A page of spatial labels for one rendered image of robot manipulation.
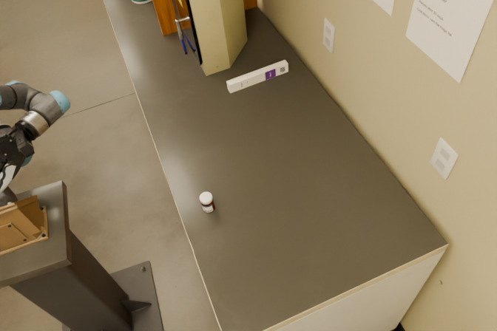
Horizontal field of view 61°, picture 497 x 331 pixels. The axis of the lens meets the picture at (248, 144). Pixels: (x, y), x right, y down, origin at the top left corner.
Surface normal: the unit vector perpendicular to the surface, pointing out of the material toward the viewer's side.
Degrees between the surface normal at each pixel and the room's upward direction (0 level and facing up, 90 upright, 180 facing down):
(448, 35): 90
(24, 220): 90
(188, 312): 0
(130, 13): 0
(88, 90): 0
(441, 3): 90
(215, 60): 90
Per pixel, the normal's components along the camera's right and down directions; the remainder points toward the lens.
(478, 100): -0.92, 0.35
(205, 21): 0.38, 0.70
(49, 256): -0.08, -0.63
